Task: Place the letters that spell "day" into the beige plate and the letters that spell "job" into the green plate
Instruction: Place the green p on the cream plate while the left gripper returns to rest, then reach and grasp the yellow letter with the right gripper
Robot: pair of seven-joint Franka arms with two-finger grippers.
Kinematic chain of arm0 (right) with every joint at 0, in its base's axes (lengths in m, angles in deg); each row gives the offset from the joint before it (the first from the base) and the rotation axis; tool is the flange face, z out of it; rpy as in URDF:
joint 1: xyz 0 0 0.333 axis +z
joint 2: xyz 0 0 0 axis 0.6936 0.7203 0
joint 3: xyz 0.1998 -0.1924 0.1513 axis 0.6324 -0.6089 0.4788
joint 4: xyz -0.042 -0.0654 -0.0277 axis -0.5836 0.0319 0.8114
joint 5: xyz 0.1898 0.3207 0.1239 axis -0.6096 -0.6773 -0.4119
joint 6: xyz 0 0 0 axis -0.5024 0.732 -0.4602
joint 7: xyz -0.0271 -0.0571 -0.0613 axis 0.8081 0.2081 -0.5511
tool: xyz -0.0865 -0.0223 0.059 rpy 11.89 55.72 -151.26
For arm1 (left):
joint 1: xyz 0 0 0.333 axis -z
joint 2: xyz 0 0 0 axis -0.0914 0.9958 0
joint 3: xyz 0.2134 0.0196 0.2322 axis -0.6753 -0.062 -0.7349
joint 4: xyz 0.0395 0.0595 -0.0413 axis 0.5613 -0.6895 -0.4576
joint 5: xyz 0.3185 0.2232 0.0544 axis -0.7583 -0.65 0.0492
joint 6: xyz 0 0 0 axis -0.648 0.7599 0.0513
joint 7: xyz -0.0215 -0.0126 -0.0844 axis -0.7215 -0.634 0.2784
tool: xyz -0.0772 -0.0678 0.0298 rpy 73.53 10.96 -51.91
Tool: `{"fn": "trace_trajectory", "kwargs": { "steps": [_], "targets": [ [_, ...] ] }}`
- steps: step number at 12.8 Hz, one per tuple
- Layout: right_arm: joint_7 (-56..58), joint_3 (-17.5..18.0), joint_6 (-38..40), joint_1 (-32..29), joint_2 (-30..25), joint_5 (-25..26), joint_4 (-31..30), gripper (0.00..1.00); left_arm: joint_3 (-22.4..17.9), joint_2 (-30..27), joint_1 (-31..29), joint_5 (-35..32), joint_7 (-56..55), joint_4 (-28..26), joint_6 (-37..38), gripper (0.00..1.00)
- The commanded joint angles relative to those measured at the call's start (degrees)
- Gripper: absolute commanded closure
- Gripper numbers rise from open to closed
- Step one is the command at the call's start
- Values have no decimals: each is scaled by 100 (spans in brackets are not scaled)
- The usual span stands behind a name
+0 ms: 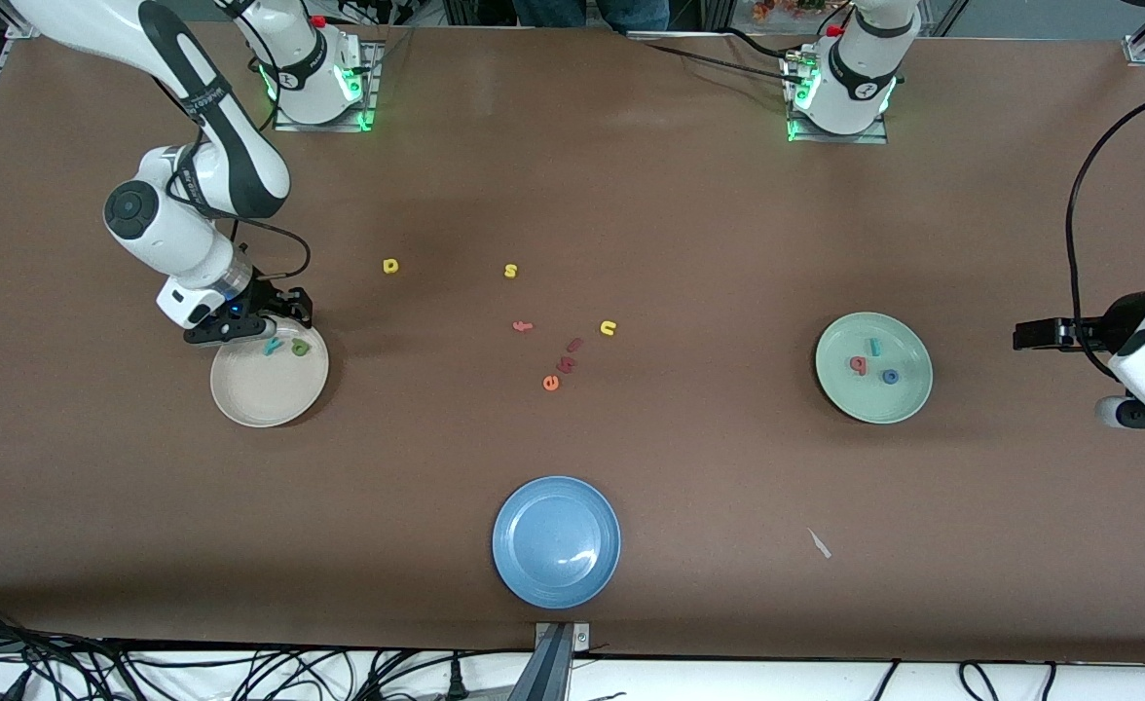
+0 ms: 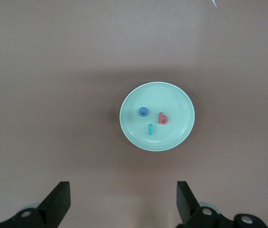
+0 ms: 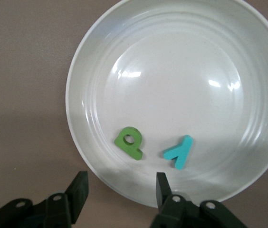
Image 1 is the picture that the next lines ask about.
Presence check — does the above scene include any beige round plate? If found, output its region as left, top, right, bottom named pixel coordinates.
left=209, top=319, right=331, bottom=429

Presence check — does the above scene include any black cable tangle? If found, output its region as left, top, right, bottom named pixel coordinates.
left=0, top=604, right=535, bottom=701

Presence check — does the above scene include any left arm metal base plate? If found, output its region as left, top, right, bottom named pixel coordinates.
left=780, top=49, right=891, bottom=146

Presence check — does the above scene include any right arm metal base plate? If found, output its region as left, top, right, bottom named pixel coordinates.
left=273, top=39, right=380, bottom=133

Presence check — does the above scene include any orange floral object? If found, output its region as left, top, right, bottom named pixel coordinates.
left=753, top=0, right=831, bottom=22

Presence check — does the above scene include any brown paper table cover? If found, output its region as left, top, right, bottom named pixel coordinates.
left=0, top=18, right=1145, bottom=665

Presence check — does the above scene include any person in blue jeans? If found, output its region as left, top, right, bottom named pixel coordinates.
left=512, top=0, right=671, bottom=32

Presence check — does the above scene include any black base power cable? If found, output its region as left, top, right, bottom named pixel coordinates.
left=626, top=27, right=807, bottom=84

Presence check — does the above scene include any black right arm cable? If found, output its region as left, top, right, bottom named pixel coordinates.
left=149, top=0, right=313, bottom=283

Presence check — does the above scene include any blue round plate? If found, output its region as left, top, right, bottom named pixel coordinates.
left=491, top=474, right=623, bottom=611

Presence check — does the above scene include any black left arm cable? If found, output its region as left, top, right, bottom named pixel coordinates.
left=1066, top=83, right=1145, bottom=381

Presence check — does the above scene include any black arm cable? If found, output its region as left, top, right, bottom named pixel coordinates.
left=1066, top=83, right=1145, bottom=381
left=149, top=0, right=313, bottom=283

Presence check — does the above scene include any grey metal camera bracket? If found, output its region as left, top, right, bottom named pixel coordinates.
left=531, top=621, right=593, bottom=701

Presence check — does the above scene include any pale green round plate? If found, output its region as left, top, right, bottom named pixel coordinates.
left=814, top=311, right=935, bottom=425

